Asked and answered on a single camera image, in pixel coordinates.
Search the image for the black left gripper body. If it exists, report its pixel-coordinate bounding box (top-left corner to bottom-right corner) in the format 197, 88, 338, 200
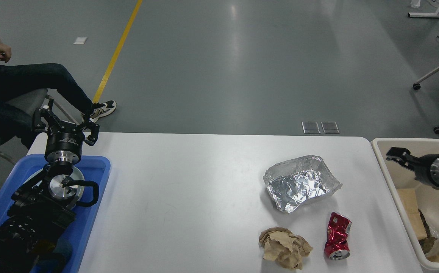
44, 121, 85, 164

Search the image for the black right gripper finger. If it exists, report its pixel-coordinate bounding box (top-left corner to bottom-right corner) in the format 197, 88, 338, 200
386, 147, 418, 171

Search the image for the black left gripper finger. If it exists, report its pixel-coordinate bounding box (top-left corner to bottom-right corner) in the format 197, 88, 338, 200
32, 105, 65, 134
78, 110, 100, 146

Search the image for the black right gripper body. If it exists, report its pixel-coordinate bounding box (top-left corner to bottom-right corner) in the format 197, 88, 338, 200
413, 154, 439, 190

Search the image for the brown paper bag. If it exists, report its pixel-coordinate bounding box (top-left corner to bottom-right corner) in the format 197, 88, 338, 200
397, 188, 428, 241

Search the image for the aluminium foil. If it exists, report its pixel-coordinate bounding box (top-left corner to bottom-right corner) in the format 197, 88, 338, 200
263, 154, 343, 213

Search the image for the crushed red can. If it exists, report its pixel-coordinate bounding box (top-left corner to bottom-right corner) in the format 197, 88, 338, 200
324, 212, 352, 260

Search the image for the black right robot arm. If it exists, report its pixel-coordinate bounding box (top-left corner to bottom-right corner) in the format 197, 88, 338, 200
384, 147, 439, 191

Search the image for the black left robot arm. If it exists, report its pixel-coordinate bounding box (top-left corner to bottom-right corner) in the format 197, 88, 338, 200
0, 105, 100, 273

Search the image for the beige plastic bin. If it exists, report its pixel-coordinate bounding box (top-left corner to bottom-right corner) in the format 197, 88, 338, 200
370, 138, 439, 272

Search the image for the seated person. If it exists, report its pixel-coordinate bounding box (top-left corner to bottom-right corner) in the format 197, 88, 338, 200
0, 0, 117, 149

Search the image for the blue plastic tray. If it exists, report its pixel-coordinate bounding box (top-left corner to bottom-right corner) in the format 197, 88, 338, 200
0, 154, 111, 273

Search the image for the floor outlet plate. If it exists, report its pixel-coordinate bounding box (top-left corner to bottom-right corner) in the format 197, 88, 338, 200
301, 121, 340, 134

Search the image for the crumpled brown paper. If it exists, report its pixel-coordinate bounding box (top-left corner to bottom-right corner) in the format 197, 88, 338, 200
258, 227, 313, 271

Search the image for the white desk frame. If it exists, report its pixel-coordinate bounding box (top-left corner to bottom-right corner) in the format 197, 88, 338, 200
407, 0, 439, 19

